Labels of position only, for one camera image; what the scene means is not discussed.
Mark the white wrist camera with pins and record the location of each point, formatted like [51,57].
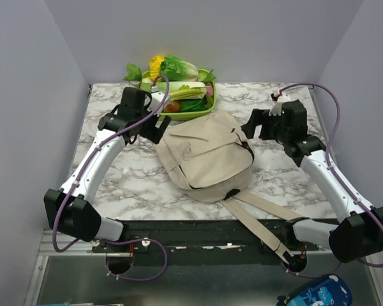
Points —
[155,101]
[278,100]

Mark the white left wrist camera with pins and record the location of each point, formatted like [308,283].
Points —
[155,101]

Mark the napa cabbage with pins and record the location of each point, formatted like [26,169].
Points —
[184,90]

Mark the green vegetable tray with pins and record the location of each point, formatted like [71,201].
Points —
[190,108]

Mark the green leafy lettuce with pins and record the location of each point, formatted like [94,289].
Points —
[178,70]

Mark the aluminium frame rail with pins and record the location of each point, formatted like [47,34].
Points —
[78,276]

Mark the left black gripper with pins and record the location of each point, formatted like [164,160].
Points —
[154,133]

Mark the blue pencil case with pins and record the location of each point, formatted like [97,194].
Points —
[327,290]

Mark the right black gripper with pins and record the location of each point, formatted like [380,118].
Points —
[258,117]

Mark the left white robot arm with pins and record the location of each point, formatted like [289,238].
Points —
[70,208]

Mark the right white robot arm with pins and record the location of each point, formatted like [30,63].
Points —
[359,232]

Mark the yellow corn flower vegetable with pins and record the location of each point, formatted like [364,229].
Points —
[154,66]

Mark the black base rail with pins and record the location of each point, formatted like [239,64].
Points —
[190,243]

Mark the beige canvas backpack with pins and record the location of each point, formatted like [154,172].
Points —
[210,159]

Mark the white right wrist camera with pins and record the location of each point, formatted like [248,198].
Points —
[278,100]

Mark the brown mushroom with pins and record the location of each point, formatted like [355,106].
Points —
[172,107]

